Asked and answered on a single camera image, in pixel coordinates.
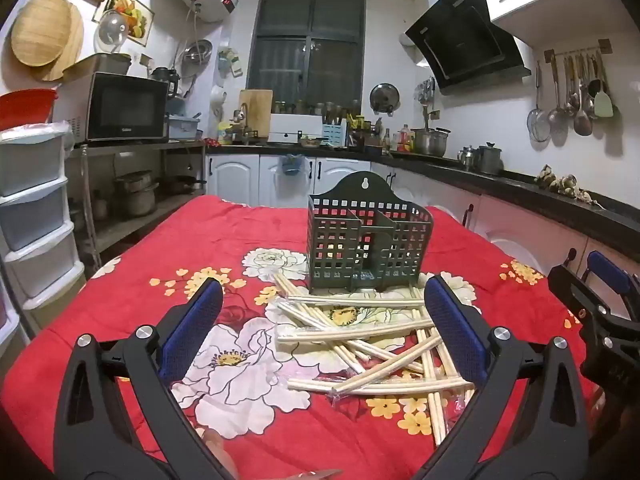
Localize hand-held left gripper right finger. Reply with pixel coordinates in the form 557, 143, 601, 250
415, 275, 593, 480

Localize black range hood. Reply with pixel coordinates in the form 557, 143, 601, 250
405, 0, 532, 96

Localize wall pouch of small packets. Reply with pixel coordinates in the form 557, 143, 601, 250
217, 47, 243, 78

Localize large steel pot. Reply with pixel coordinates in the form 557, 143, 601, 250
412, 127, 451, 157

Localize black kitchen countertop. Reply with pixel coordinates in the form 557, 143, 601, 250
205, 142, 640, 261

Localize white countertop box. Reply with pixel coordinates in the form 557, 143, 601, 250
268, 113, 326, 143

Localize brown box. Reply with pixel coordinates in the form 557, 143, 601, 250
62, 53, 132, 83

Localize metal faucet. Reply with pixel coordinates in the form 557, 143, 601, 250
235, 103, 256, 143

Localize pile of wooden chopsticks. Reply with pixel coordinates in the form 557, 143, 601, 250
272, 272, 476, 446

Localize dark framed window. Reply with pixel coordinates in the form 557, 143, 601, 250
246, 0, 366, 108

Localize round wooden board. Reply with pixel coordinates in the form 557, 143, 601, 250
40, 2, 85, 82

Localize blue-grey plastic dish box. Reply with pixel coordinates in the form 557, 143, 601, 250
167, 114, 201, 141

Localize bunch of hanging metal tools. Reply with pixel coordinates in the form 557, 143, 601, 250
414, 77, 436, 106

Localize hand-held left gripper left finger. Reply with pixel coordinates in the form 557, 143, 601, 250
52, 277, 238, 480

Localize red floral blanket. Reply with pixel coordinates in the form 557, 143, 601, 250
0, 195, 608, 480

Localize white lower cabinets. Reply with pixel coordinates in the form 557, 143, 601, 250
206, 154, 640, 306

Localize tall steel kettle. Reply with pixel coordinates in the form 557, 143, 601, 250
477, 142, 505, 176

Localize hanging metal bowl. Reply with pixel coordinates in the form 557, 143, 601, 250
181, 39, 213, 66

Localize black microwave oven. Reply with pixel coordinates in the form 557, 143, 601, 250
54, 72, 170, 147

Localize green plastic utensil holder basket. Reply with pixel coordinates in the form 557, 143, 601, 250
306, 172, 435, 295

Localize hanging metal pot lid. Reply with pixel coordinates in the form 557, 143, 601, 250
370, 83, 401, 113

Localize fruit wall poster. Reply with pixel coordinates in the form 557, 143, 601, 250
92, 0, 156, 43

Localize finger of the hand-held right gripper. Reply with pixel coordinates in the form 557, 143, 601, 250
548, 265, 640, 341
587, 251, 640, 311

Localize round bamboo tray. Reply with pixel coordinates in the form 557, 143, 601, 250
11, 0, 73, 68

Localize black frying pan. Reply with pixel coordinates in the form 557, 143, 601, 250
162, 175, 207, 196

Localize white knife holder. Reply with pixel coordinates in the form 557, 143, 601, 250
321, 120, 348, 147

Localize pile of garlic bulbs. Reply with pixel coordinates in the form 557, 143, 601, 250
534, 165, 598, 206

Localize glass pot lid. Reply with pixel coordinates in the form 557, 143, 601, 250
95, 9, 129, 53

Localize stacked steel pots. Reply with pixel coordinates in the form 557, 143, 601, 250
114, 171, 160, 217

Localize blue hanging bag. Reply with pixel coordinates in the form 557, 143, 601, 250
280, 154, 307, 177

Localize metal shelf rack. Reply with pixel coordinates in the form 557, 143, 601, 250
67, 140, 208, 266

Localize row of windowsill jars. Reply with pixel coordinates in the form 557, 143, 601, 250
272, 100, 361, 116

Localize red plastic basin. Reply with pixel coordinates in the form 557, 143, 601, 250
0, 89, 58, 131

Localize white plastic drawer unit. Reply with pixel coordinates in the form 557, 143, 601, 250
0, 122, 86, 311

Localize wooden cutting board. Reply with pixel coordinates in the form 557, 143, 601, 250
238, 89, 274, 138

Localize row of hanging kitchen utensils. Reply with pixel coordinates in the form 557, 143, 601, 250
525, 40, 621, 143

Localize blender jug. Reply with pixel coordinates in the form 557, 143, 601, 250
150, 66, 181, 98

